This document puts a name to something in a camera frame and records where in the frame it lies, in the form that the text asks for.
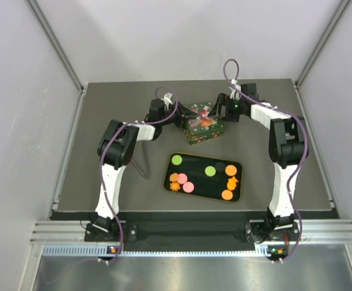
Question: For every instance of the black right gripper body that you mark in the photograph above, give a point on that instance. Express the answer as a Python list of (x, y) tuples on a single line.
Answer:
[(234, 109)]

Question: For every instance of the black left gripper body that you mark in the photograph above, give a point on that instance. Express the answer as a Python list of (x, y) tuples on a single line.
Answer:
[(172, 115)]

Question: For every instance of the gold tin lid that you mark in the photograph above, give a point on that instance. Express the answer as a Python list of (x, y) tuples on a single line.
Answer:
[(203, 121)]

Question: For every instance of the green christmas cookie tin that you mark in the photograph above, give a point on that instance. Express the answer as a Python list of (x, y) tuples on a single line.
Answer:
[(198, 135)]

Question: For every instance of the metal tongs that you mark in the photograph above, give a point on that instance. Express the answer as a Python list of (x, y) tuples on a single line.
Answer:
[(141, 162)]

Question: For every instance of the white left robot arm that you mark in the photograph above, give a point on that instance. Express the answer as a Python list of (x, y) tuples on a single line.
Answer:
[(116, 149)]

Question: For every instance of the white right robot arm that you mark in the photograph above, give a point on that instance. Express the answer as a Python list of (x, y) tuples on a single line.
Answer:
[(287, 149)]

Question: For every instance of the green round cookie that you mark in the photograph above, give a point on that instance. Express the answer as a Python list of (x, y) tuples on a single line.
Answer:
[(176, 160), (210, 171)]

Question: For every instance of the black sandwich cookie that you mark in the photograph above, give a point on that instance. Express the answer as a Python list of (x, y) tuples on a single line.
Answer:
[(220, 166)]

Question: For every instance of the orange round cookie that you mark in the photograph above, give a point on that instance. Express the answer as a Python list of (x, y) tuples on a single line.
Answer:
[(227, 195), (231, 170)]

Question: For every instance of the orange swirl cookie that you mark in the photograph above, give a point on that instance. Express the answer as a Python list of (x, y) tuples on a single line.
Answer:
[(173, 177)]

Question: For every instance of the pink round cookie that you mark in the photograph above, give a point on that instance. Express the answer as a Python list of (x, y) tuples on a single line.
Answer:
[(182, 178), (188, 187)]

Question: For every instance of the black gold-rimmed tray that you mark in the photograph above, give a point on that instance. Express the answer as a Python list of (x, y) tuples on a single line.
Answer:
[(205, 187)]

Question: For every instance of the orange star cookie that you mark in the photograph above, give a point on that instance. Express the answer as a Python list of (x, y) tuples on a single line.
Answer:
[(175, 186)]

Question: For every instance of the orange fish cookie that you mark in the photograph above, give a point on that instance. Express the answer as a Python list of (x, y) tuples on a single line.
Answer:
[(232, 183)]

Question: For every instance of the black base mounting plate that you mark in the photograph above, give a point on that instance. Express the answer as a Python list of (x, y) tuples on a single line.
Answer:
[(192, 233)]

